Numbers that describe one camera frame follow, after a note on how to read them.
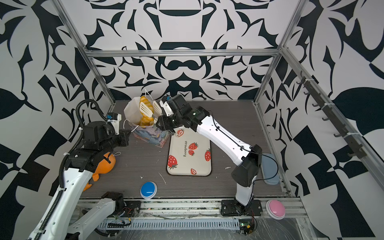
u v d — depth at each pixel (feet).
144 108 2.39
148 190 2.58
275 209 2.35
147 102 2.55
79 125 2.93
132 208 2.40
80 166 1.49
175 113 1.85
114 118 1.99
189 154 3.08
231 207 2.44
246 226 2.33
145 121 3.07
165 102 2.12
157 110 2.54
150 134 2.68
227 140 1.56
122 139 2.05
